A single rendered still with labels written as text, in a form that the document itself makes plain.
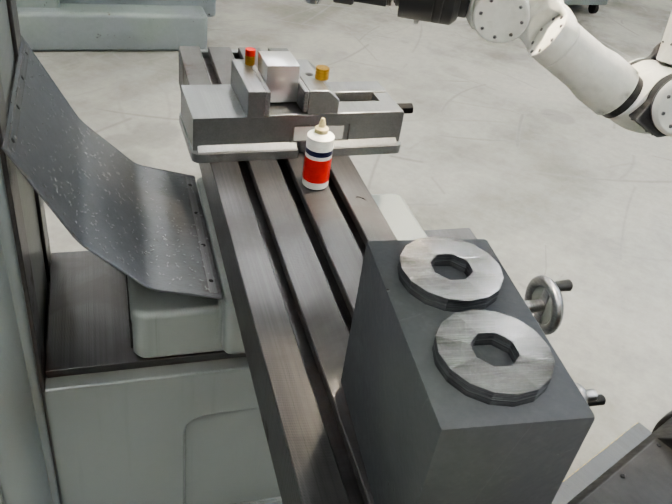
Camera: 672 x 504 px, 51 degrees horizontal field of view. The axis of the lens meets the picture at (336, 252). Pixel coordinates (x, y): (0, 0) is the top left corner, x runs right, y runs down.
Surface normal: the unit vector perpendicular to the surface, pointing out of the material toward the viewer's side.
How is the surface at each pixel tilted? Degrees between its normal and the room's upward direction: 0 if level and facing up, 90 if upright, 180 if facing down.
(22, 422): 89
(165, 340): 90
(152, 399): 90
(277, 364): 0
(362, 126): 90
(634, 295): 0
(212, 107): 0
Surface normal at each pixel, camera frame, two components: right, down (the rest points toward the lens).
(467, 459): 0.20, 0.60
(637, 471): 0.12, -0.80
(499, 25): -0.16, 0.68
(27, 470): 0.76, 0.44
